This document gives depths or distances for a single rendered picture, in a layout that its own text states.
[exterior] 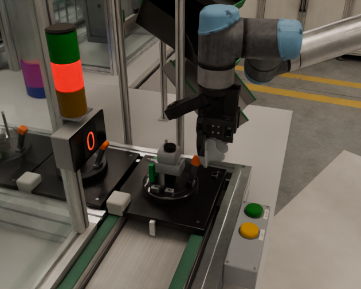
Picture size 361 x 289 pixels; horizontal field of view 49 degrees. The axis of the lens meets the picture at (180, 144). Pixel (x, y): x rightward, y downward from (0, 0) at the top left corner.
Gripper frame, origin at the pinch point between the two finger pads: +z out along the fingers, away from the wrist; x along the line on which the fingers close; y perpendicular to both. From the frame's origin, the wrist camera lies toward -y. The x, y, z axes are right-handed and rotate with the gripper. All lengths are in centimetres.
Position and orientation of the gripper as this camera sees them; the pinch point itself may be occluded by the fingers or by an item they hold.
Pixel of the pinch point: (203, 161)
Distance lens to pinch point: 93.1
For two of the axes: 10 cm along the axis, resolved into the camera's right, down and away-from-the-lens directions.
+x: 3.1, -5.1, 8.0
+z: 0.0, 8.5, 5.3
